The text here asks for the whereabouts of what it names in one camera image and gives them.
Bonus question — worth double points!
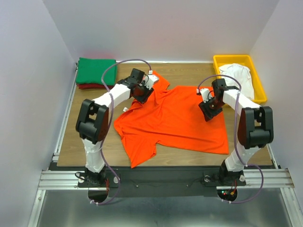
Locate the orange t shirt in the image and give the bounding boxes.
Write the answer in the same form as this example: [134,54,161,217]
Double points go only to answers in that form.
[114,73,229,168]

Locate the aluminium rail frame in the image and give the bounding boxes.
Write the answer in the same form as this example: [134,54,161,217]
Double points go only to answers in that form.
[27,168,295,227]

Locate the white t shirt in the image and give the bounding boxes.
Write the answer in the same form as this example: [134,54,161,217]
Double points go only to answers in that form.
[219,63,255,100]

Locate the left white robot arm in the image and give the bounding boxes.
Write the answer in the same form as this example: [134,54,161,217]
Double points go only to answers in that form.
[76,69,159,186]

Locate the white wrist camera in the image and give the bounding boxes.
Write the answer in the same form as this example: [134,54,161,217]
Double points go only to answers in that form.
[144,74,159,90]
[196,88,210,103]

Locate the yellow plastic bin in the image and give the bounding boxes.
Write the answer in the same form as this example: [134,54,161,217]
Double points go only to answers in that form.
[213,54,267,104]

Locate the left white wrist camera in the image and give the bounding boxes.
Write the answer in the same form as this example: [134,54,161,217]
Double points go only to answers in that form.
[144,74,159,90]

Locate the folded dark red t shirt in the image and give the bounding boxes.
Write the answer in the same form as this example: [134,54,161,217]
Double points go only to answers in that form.
[77,83,105,89]

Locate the folded green t shirt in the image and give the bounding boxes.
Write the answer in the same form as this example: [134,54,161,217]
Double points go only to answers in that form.
[76,58,116,85]

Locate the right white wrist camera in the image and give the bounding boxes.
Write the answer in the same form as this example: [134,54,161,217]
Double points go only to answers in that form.
[196,88,210,103]

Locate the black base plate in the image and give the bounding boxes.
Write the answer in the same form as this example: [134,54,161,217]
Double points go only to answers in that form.
[75,166,246,201]

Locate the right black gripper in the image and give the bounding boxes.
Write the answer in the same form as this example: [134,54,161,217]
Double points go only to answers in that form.
[198,96,225,122]

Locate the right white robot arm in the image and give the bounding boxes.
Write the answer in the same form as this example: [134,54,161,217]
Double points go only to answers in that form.
[196,75,274,185]

